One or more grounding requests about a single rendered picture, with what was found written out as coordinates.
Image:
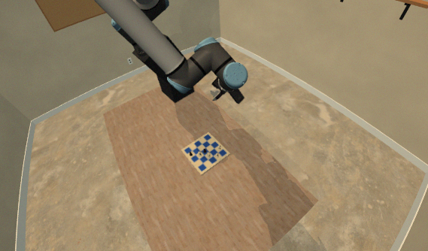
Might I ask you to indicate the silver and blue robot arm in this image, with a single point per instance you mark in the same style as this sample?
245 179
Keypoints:
130 20

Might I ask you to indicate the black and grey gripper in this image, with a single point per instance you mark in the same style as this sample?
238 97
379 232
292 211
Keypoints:
215 93

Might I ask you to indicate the blue and cream chessboard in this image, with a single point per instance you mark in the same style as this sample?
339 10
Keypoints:
210 144

